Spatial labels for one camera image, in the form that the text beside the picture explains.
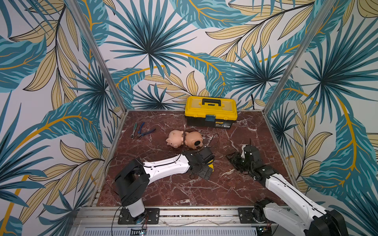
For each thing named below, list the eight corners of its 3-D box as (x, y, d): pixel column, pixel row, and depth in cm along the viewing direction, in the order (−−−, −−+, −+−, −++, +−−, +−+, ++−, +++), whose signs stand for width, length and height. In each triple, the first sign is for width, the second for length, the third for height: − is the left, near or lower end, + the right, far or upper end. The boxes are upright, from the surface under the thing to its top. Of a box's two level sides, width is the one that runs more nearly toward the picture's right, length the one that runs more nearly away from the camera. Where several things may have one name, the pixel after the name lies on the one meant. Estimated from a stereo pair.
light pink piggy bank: (167, 147, 100) (165, 140, 93) (172, 135, 106) (171, 128, 99) (180, 151, 98) (180, 144, 91) (185, 139, 104) (185, 131, 98)
